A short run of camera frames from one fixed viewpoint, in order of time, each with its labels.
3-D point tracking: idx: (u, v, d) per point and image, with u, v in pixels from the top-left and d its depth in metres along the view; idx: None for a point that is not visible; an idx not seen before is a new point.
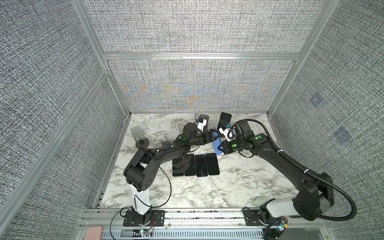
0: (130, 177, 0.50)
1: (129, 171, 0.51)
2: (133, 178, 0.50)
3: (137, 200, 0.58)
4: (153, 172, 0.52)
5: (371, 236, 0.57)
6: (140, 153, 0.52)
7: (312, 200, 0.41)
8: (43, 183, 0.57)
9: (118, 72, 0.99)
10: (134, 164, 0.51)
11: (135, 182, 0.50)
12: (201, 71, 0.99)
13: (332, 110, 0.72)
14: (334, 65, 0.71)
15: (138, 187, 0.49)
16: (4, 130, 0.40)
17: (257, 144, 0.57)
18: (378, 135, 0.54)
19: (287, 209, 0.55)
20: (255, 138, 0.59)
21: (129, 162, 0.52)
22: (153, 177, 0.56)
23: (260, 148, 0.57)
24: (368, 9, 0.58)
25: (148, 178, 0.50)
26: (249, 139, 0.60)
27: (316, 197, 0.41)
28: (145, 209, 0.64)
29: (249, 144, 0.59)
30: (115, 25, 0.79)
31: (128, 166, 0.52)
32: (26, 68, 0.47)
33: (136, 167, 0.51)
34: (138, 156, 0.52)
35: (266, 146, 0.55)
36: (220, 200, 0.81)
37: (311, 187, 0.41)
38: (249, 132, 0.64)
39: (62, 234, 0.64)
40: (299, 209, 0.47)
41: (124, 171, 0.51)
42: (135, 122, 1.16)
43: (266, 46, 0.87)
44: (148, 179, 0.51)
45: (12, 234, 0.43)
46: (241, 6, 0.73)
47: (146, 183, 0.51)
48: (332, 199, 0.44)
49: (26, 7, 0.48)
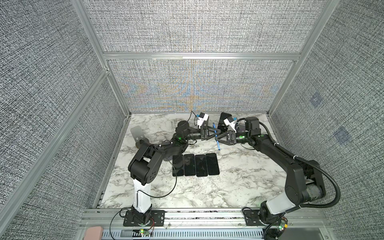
0: (135, 172, 0.53)
1: (134, 166, 0.53)
2: (137, 171, 0.52)
3: (139, 196, 0.59)
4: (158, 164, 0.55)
5: (371, 237, 0.57)
6: (143, 148, 0.55)
7: (296, 180, 0.45)
8: (43, 183, 0.57)
9: (118, 73, 0.99)
10: (139, 158, 0.54)
11: (139, 175, 0.52)
12: (201, 71, 0.99)
13: (332, 110, 0.72)
14: (334, 65, 0.71)
15: (143, 181, 0.52)
16: (4, 130, 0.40)
17: (258, 140, 0.65)
18: (378, 135, 0.54)
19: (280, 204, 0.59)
20: (259, 137, 0.66)
21: (134, 156, 0.54)
22: (158, 169, 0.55)
23: (261, 144, 0.64)
24: (368, 9, 0.58)
25: (153, 171, 0.54)
26: (253, 135, 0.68)
27: (299, 176, 0.45)
28: (146, 208, 0.65)
29: (252, 141, 0.67)
30: (115, 25, 0.79)
31: (132, 161, 0.54)
32: (26, 68, 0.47)
33: (140, 162, 0.54)
34: (141, 151, 0.55)
35: (265, 141, 0.62)
36: (220, 200, 0.81)
37: (296, 167, 0.46)
38: (256, 129, 0.71)
39: (62, 234, 0.64)
40: (288, 194, 0.50)
41: (128, 165, 0.54)
42: (135, 123, 1.16)
43: (266, 46, 0.87)
44: (154, 172, 0.54)
45: (13, 234, 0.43)
46: (241, 6, 0.73)
47: (151, 176, 0.54)
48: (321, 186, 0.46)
49: (26, 7, 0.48)
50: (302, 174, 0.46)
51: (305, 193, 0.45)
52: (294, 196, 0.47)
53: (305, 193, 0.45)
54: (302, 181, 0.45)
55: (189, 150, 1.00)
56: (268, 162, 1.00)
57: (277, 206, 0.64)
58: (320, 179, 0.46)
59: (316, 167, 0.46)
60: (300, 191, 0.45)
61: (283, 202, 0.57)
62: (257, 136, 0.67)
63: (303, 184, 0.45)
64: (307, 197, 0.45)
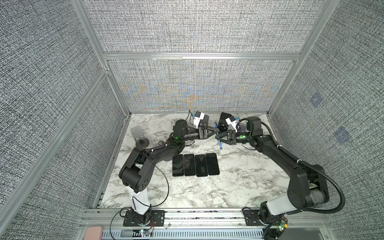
0: (126, 179, 0.49)
1: (125, 174, 0.50)
2: (128, 179, 0.49)
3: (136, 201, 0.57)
4: (150, 171, 0.52)
5: (371, 236, 0.57)
6: (134, 155, 0.51)
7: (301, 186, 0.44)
8: (43, 183, 0.57)
9: (118, 72, 0.99)
10: (129, 165, 0.50)
11: (131, 183, 0.49)
12: (201, 71, 0.99)
13: (332, 110, 0.72)
14: (334, 65, 0.71)
15: (135, 189, 0.49)
16: (4, 130, 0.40)
17: (260, 141, 0.63)
18: (378, 135, 0.54)
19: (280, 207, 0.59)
20: (260, 137, 0.65)
21: (124, 164, 0.51)
22: (150, 177, 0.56)
23: (263, 145, 0.62)
24: (368, 9, 0.58)
25: (145, 179, 0.50)
26: (255, 136, 0.67)
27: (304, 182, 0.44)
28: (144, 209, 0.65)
29: (254, 142, 0.66)
30: (115, 25, 0.79)
31: (123, 168, 0.51)
32: (26, 68, 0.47)
33: (131, 169, 0.51)
34: (132, 158, 0.51)
35: (268, 142, 0.61)
36: (220, 200, 0.81)
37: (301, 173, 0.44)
38: (258, 129, 0.69)
39: (62, 234, 0.64)
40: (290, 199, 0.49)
41: (119, 173, 0.50)
42: (135, 123, 1.16)
43: (266, 46, 0.87)
44: (145, 180, 0.51)
45: (12, 235, 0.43)
46: (241, 6, 0.73)
47: (143, 184, 0.51)
48: (324, 191, 0.45)
49: (26, 7, 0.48)
50: (307, 179, 0.44)
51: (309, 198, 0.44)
52: (297, 200, 0.46)
53: (309, 198, 0.44)
54: (307, 186, 0.44)
55: (189, 150, 1.00)
56: (268, 162, 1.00)
57: (277, 206, 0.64)
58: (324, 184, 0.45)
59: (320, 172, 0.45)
60: (305, 196, 0.44)
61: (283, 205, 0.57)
62: (259, 137, 0.65)
63: (308, 189, 0.44)
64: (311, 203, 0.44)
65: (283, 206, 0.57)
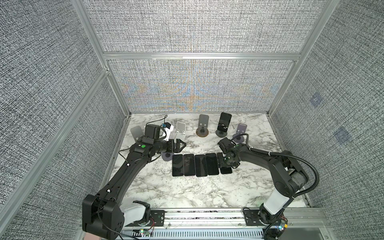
0: (95, 231, 0.41)
1: (91, 227, 0.41)
2: (97, 231, 0.41)
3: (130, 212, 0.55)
4: (120, 212, 0.43)
5: (371, 236, 0.57)
6: (87, 210, 0.40)
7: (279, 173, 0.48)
8: (43, 183, 0.57)
9: (118, 72, 0.99)
10: (89, 221, 0.40)
11: (103, 234, 0.40)
12: (201, 71, 0.99)
13: (332, 110, 0.72)
14: (334, 65, 0.71)
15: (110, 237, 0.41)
16: (4, 130, 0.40)
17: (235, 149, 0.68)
18: (378, 135, 0.54)
19: (276, 202, 0.59)
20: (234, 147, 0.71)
21: (83, 221, 0.41)
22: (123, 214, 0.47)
23: (238, 152, 0.67)
24: (368, 9, 0.58)
25: (116, 224, 0.42)
26: (230, 149, 0.72)
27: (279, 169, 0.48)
28: (140, 212, 0.63)
29: (231, 153, 0.70)
30: (115, 25, 0.79)
31: (84, 224, 0.41)
32: (26, 68, 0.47)
33: (93, 221, 0.41)
34: (86, 215, 0.40)
35: (242, 148, 0.66)
36: (220, 200, 0.81)
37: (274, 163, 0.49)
38: (230, 144, 0.77)
39: (62, 234, 0.64)
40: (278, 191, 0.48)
41: (84, 228, 0.41)
42: (135, 123, 1.16)
43: (266, 46, 0.87)
44: (117, 223, 0.43)
45: (12, 234, 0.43)
46: (241, 6, 0.73)
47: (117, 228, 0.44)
48: (301, 171, 0.50)
49: (26, 7, 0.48)
50: (282, 167, 0.49)
51: (292, 183, 0.47)
52: (284, 188, 0.49)
53: (292, 183, 0.47)
54: (285, 173, 0.48)
55: (189, 150, 1.00)
56: None
57: (275, 205, 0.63)
58: (297, 165, 0.50)
59: (290, 156, 0.51)
60: (287, 183, 0.47)
61: (277, 200, 0.58)
62: (233, 147, 0.71)
63: (286, 175, 0.48)
64: (295, 186, 0.47)
65: (278, 202, 0.58)
